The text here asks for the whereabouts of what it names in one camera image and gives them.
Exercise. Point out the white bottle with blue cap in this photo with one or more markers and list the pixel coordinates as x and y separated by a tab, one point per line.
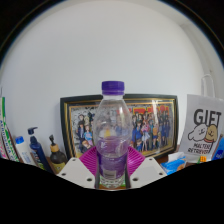
24	151

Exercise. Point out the brown pump bottle yellow label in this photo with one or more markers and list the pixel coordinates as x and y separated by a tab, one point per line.
58	158

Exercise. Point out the dark blue pump bottle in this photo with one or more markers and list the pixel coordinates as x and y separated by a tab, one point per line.
38	151

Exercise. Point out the clear bottle with purple cap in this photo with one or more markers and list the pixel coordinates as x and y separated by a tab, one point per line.
112	133

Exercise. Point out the green and white tall box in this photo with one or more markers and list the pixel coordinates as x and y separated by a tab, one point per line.
8	136

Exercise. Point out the small colourful puzzle cube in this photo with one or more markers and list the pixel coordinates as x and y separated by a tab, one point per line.
203	159

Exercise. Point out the black-framed group picture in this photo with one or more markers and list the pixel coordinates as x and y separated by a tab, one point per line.
150	126

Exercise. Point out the white paper gift bag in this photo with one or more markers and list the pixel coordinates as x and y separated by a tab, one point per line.
203	126

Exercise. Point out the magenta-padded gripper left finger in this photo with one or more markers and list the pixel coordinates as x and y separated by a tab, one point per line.
74	170

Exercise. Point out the blue tissue pack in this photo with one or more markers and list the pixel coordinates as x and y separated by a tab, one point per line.
173	164

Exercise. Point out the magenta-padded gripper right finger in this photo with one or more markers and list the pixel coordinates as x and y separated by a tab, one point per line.
149	170

